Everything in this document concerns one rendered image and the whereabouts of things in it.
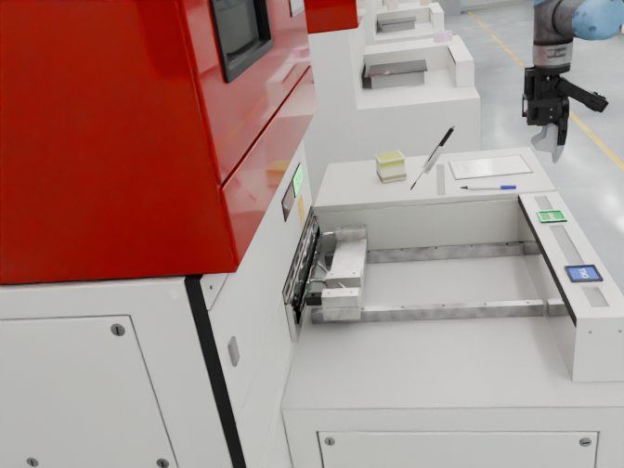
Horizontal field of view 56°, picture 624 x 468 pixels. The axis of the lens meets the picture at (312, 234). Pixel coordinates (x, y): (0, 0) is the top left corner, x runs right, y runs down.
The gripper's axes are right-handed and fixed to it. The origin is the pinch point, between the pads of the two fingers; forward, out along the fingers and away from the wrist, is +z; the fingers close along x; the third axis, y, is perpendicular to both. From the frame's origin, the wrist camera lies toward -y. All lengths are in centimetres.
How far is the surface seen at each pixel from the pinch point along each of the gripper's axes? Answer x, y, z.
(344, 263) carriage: 2, 49, 23
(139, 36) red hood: 66, 59, -41
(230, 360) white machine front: 63, 59, 4
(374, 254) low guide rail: -8, 43, 26
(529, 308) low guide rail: 18.9, 8.8, 26.6
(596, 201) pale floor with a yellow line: -218, -77, 110
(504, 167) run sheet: -32.5, 6.1, 13.8
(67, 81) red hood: 66, 69, -37
